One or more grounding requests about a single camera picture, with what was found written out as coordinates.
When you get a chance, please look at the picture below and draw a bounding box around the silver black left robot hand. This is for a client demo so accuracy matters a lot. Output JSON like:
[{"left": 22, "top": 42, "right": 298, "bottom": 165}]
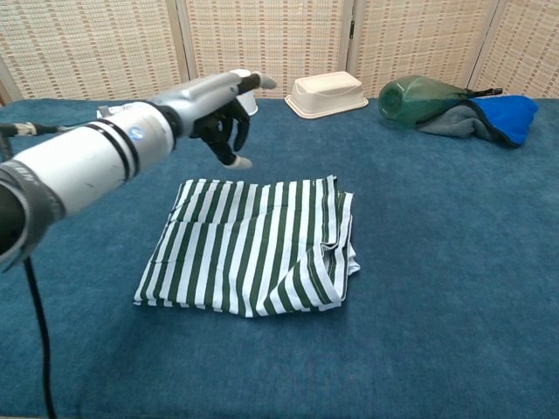
[{"left": 150, "top": 69, "right": 279, "bottom": 169}]

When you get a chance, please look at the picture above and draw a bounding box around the green white striped T-shirt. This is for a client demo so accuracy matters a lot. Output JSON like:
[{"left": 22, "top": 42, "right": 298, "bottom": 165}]
[{"left": 132, "top": 175, "right": 362, "bottom": 319}]

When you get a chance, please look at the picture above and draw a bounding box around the white paper cup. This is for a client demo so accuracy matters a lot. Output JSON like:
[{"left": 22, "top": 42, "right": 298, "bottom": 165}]
[{"left": 238, "top": 68, "right": 259, "bottom": 117}]

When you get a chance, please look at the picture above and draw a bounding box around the bamboo screen panel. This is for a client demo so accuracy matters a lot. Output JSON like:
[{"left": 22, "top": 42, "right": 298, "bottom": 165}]
[
  {"left": 347, "top": 0, "right": 510, "bottom": 100},
  {"left": 176, "top": 0, "right": 355, "bottom": 100},
  {"left": 0, "top": 0, "right": 196, "bottom": 104},
  {"left": 469, "top": 0, "right": 559, "bottom": 100}
]

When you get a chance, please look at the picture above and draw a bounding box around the green white flat carton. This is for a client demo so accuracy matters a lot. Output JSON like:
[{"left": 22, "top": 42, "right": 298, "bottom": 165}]
[{"left": 96, "top": 103, "right": 132, "bottom": 118}]

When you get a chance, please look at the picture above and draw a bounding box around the beige plastic tray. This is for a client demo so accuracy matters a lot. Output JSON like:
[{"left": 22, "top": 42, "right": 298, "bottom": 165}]
[{"left": 284, "top": 72, "right": 369, "bottom": 120}]

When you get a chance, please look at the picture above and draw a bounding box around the green plastic bottle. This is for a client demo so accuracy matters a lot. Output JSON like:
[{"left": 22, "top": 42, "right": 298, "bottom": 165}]
[{"left": 377, "top": 74, "right": 503, "bottom": 131}]

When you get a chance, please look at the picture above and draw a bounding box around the blue table mat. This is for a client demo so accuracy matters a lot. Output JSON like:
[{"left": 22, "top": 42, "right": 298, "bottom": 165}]
[{"left": 0, "top": 96, "right": 559, "bottom": 419}]

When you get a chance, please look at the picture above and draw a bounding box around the blue grey cloth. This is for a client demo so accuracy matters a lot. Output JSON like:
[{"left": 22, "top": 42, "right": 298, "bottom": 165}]
[{"left": 414, "top": 94, "right": 540, "bottom": 148}]

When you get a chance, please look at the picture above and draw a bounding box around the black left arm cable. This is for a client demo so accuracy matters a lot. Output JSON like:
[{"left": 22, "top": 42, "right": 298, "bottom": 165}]
[{"left": 0, "top": 121, "right": 71, "bottom": 419}]

